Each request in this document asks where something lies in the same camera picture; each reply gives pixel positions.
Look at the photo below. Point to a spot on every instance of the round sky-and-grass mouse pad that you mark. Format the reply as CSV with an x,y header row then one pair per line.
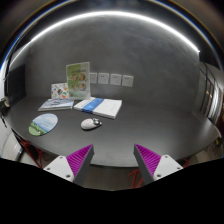
x,y
43,124

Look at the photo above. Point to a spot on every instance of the grey-cover book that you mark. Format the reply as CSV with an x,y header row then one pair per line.
x,y
55,104

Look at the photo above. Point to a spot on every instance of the dark flat screen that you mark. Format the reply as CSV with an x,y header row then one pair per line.
x,y
16,83

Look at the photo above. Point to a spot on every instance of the red metal chair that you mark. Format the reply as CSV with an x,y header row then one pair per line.
x,y
29,148
136,176

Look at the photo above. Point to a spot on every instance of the black-framed glass door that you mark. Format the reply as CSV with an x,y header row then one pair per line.
x,y
210,96

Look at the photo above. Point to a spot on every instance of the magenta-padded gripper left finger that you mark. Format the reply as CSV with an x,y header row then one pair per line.
x,y
65,165

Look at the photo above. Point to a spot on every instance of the green menu in acrylic stand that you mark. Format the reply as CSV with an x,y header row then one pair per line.
x,y
78,80

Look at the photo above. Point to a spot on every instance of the white book with blue band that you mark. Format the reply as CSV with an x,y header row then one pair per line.
x,y
103,107

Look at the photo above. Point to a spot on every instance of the white wall socket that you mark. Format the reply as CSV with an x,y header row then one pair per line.
x,y
116,79
127,81
103,78
93,77

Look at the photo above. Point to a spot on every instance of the white panda-print computer mouse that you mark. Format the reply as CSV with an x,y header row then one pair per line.
x,y
88,124

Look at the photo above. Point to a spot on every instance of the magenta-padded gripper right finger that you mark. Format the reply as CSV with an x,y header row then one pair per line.
x,y
163,165

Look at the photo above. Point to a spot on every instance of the small white colourful-print card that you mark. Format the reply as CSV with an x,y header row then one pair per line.
x,y
59,90

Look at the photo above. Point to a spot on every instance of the black desk clamp mount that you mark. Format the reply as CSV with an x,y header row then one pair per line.
x,y
4,105

